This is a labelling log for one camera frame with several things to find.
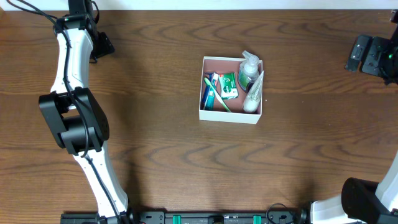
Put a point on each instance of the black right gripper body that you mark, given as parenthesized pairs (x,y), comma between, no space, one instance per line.
(356,53)

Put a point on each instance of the blue disposable razor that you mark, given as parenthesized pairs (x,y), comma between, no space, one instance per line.
(206,91)

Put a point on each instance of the black mounting rail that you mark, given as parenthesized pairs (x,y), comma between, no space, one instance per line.
(273,216)

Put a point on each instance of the white box pink interior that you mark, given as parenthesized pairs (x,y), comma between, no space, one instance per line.
(237,115)

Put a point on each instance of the white floral lotion tube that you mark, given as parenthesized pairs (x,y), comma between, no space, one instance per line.
(253,97)

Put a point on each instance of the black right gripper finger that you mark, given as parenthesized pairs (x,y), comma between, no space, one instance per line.
(357,52)
(372,58)

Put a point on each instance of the small toothpaste tube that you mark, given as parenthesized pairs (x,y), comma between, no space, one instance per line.
(214,79)

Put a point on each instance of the clear pump bottle purple liquid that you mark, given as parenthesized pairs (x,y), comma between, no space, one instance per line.
(248,71)

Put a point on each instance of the green white toothbrush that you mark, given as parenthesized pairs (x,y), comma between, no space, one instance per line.
(217,95)

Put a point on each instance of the green Dettol soap bar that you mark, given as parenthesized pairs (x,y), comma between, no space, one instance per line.
(228,86)

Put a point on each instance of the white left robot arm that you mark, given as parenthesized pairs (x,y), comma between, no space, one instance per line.
(75,118)

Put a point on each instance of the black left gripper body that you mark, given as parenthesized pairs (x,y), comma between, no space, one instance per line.
(104,43)

